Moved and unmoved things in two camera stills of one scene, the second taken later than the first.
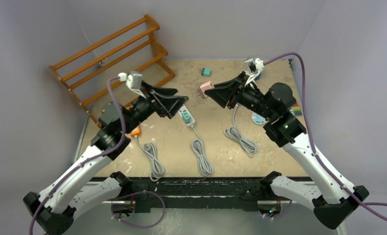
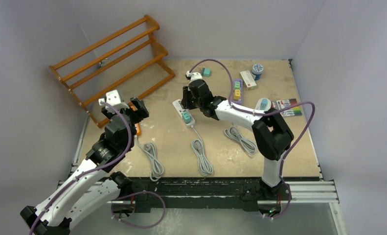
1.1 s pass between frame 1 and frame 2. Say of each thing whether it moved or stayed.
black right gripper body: moved
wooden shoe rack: stayed
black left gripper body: moved
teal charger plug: stayed
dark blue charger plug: stayed
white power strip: stayed
